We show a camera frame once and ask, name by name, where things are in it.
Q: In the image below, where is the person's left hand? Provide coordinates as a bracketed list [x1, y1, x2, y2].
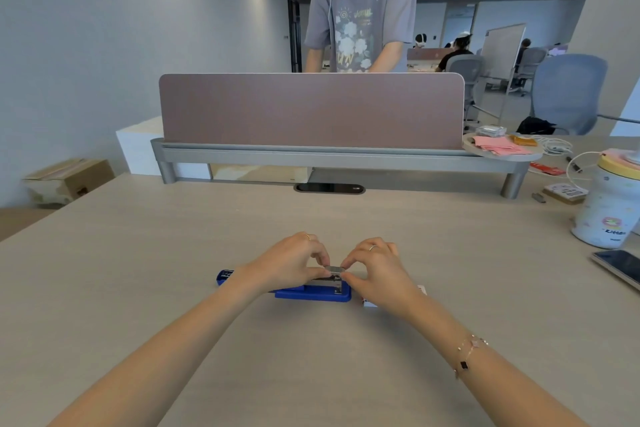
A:
[247, 232, 332, 296]

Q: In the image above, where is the person's right hand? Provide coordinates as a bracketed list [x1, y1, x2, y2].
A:
[340, 237, 427, 317]

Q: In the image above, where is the blue stapler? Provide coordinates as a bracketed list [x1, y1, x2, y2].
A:
[216, 265, 352, 303]

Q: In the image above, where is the person's right forearm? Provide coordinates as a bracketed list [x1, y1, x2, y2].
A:
[406, 292, 593, 427]

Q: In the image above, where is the person's left forearm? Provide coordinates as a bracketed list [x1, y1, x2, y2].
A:
[47, 267, 266, 427]

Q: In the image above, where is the small white staple box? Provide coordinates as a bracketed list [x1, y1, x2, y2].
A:
[362, 285, 429, 309]

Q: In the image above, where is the grey metal divider base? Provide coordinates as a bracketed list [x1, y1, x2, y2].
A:
[150, 137, 544, 200]

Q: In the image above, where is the mauve desk divider panel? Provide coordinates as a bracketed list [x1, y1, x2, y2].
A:
[158, 73, 466, 151]

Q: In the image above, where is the pink cloth pile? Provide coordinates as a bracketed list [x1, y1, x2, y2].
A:
[472, 135, 532, 156]

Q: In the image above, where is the white low cabinet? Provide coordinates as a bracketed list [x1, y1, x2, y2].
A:
[115, 115, 211, 178]

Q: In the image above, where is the red packet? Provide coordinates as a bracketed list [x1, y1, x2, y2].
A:
[529, 162, 567, 177]

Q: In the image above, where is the small printed card box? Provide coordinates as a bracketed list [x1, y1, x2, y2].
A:
[542, 182, 589, 205]

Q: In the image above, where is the grey office chair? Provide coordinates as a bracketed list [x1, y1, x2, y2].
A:
[446, 54, 487, 123]

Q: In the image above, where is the black bag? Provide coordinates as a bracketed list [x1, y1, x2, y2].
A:
[516, 116, 557, 136]

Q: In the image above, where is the white tumbler with yellow lid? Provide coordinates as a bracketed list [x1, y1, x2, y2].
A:
[571, 148, 640, 250]

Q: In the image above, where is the brown cardboard box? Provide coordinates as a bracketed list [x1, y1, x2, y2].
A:
[21, 157, 116, 208]

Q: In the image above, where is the smartphone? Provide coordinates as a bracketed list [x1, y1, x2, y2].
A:
[591, 249, 640, 292]

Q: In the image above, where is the white rolling whiteboard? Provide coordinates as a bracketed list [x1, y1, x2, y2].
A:
[472, 23, 528, 119]

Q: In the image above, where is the blue office chair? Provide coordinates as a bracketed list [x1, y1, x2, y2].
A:
[529, 53, 640, 136]

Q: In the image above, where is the black cable grommet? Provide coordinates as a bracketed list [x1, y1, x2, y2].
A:
[293, 183, 366, 195]

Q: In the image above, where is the gold chain bracelet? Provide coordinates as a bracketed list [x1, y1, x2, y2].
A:
[452, 336, 489, 378]

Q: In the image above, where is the coiled white cable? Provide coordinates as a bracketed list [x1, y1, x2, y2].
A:
[534, 136, 574, 156]

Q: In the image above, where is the white charging cable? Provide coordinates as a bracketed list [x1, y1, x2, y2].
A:
[566, 151, 608, 175]

